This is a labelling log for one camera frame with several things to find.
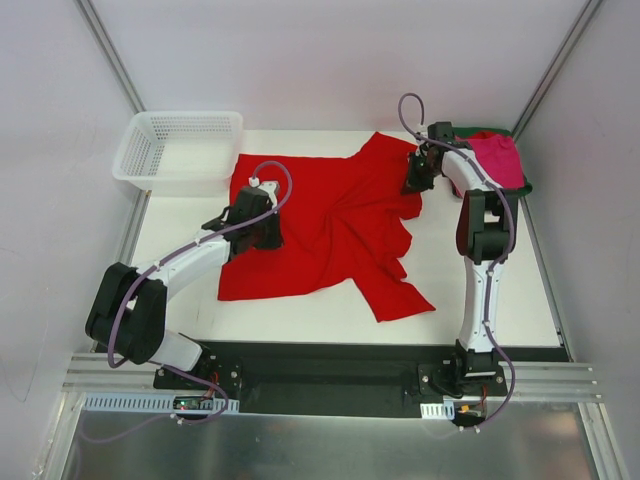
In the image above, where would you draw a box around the aluminium side rail left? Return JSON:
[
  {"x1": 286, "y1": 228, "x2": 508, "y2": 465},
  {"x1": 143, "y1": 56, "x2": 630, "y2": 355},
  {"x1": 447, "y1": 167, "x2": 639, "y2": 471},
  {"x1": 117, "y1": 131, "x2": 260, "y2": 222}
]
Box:
[{"x1": 92, "y1": 189, "x2": 151, "y2": 351}]

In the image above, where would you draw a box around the folded red t shirt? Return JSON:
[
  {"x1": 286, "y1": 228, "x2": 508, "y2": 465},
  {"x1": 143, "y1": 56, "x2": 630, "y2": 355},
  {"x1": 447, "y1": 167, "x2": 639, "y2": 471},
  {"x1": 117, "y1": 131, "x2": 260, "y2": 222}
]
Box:
[{"x1": 454, "y1": 129, "x2": 509, "y2": 184}]

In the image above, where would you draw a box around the aluminium side rail right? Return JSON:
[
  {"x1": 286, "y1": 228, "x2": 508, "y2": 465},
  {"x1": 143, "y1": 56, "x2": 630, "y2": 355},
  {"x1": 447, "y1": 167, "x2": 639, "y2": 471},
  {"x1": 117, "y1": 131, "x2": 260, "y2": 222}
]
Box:
[{"x1": 520, "y1": 198, "x2": 574, "y2": 361}]

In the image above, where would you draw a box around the folded green t shirt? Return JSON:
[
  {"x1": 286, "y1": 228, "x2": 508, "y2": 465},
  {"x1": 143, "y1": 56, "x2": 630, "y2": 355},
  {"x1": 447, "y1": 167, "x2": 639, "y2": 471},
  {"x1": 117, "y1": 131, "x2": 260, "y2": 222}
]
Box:
[{"x1": 454, "y1": 127, "x2": 533, "y2": 197}]

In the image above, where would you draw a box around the aluminium frame post right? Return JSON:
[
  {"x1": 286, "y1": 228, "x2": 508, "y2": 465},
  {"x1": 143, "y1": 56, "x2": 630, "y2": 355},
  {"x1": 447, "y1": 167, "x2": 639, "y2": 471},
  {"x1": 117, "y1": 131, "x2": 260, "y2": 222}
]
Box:
[{"x1": 511, "y1": 0, "x2": 605, "y2": 141}]

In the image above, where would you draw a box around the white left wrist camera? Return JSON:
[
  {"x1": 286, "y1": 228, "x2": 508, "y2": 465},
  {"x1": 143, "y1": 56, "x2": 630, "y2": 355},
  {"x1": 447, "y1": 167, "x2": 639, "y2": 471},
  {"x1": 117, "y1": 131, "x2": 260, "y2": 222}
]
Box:
[{"x1": 249, "y1": 177, "x2": 280, "y2": 207}]

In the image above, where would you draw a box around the aluminium frame post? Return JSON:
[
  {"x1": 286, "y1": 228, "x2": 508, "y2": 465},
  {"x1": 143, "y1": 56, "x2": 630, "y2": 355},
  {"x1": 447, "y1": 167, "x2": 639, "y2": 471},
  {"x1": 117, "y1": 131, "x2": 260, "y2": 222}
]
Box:
[
  {"x1": 511, "y1": 0, "x2": 605, "y2": 141},
  {"x1": 74, "y1": 0, "x2": 146, "y2": 114}
]

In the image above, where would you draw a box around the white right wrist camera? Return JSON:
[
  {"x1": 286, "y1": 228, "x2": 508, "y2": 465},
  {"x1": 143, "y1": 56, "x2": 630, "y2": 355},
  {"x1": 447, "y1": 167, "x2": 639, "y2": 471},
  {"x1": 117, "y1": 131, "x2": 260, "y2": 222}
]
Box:
[{"x1": 414, "y1": 124, "x2": 429, "y2": 141}]

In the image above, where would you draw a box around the aluminium frame post left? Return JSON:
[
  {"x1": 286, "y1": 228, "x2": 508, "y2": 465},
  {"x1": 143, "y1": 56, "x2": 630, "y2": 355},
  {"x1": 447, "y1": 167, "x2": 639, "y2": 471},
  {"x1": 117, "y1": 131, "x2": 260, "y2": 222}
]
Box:
[{"x1": 74, "y1": 0, "x2": 146, "y2": 114}]

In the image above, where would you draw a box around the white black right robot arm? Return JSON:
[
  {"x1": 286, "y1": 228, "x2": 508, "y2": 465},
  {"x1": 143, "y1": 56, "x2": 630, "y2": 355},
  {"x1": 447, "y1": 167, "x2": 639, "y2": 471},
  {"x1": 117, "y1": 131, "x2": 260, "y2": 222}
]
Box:
[{"x1": 402, "y1": 122, "x2": 518, "y2": 398}]

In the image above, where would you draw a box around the left white cable duct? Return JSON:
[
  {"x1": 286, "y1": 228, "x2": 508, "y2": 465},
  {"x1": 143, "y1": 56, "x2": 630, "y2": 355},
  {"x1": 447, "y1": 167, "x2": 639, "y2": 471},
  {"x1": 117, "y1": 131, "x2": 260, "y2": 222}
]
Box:
[{"x1": 84, "y1": 393, "x2": 240, "y2": 415}]

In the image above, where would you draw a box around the red t shirt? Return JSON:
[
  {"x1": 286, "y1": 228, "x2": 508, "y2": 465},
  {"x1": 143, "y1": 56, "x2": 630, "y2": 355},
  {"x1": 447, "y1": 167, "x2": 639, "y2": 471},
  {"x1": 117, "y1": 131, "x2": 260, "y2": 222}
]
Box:
[
  {"x1": 217, "y1": 133, "x2": 435, "y2": 322},
  {"x1": 454, "y1": 129, "x2": 509, "y2": 184}
]

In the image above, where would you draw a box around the right white cable duct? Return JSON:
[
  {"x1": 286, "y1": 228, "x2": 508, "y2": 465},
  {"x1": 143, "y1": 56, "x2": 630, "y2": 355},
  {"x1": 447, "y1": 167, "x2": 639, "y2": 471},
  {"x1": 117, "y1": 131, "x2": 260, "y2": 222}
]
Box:
[{"x1": 420, "y1": 401, "x2": 455, "y2": 421}]

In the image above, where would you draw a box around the white cable duct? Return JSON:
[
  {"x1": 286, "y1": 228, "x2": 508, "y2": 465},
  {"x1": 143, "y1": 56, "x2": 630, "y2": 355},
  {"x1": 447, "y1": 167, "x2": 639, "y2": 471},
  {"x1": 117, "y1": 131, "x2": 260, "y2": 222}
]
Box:
[
  {"x1": 420, "y1": 401, "x2": 455, "y2": 421},
  {"x1": 84, "y1": 393, "x2": 240, "y2": 415}
]

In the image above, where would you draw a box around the folded pink t shirt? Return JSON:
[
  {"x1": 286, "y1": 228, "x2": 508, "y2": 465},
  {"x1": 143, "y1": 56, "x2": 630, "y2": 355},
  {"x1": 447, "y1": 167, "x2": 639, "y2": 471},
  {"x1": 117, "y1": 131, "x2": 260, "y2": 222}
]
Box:
[{"x1": 468, "y1": 132, "x2": 525, "y2": 189}]

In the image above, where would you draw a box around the aluminium side rail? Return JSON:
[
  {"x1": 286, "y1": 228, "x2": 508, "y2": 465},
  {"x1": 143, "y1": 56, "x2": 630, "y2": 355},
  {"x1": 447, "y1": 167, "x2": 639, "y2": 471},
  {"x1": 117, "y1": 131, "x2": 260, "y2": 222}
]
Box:
[
  {"x1": 92, "y1": 189, "x2": 151, "y2": 351},
  {"x1": 520, "y1": 198, "x2": 574, "y2": 361}
]

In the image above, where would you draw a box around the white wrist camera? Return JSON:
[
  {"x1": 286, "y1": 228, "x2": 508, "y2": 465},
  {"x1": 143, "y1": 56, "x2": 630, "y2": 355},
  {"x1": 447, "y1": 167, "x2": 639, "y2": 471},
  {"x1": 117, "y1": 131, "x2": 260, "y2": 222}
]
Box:
[
  {"x1": 414, "y1": 124, "x2": 429, "y2": 141},
  {"x1": 249, "y1": 177, "x2": 280, "y2": 207}
]

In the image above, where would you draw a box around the white perforated plastic basket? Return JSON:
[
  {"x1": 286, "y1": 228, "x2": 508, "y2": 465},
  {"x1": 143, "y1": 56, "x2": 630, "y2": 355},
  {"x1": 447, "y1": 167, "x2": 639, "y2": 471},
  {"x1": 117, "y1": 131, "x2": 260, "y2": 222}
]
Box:
[{"x1": 112, "y1": 111, "x2": 244, "y2": 197}]

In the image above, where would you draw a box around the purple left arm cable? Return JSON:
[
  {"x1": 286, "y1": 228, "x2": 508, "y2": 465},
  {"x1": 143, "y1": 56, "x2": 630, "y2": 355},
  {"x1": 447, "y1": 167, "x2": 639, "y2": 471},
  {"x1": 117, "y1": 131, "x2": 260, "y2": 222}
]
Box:
[{"x1": 79, "y1": 160, "x2": 296, "y2": 444}]

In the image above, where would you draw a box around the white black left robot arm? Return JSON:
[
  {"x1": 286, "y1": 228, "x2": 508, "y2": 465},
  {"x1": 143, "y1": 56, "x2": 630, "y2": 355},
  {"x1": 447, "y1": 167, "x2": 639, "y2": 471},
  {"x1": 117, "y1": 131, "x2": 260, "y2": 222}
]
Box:
[{"x1": 85, "y1": 178, "x2": 284, "y2": 389}]

